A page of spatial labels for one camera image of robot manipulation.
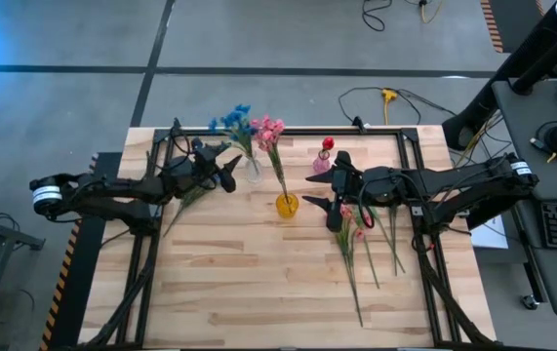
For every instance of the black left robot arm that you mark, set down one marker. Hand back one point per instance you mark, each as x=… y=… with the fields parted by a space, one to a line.
x=112 y=190

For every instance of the yellow glass vase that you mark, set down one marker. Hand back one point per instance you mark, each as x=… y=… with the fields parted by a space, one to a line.
x=288 y=207

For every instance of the hazard striped floor mat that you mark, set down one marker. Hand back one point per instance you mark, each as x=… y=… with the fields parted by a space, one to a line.
x=517 y=24

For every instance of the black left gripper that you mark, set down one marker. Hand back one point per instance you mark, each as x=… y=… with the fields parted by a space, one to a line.
x=185 y=175

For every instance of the clear glass vase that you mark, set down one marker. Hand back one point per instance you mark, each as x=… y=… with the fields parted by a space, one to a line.
x=253 y=173

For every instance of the desk caster wheel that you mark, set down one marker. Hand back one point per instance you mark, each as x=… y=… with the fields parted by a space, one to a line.
x=530 y=302

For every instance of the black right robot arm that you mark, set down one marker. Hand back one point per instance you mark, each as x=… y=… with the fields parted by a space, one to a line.
x=453 y=183

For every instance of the black aluminium table frame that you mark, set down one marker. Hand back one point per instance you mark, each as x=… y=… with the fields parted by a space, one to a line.
x=283 y=131

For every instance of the black base plate hazard edge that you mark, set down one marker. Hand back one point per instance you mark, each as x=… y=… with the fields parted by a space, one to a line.
x=88 y=273

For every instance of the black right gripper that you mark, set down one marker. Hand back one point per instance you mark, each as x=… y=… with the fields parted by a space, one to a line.
x=336 y=219

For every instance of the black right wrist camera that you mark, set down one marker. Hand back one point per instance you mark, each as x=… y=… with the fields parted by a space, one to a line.
x=340 y=181

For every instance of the red tulip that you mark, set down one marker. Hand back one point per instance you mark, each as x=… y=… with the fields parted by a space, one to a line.
x=370 y=261
x=328 y=143
x=394 y=234

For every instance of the yellow power plug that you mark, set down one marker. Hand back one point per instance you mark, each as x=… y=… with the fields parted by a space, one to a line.
x=388 y=95

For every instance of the white paper sheet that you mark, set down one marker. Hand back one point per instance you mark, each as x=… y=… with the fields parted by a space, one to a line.
x=490 y=236

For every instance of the pink flower bunch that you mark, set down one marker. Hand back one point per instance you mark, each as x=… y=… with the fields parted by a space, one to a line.
x=268 y=131
x=346 y=244

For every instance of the pink glass vase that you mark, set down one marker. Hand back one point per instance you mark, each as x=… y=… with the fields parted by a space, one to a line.
x=321 y=165

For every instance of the black tower fan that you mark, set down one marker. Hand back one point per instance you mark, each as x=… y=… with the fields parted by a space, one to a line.
x=502 y=73

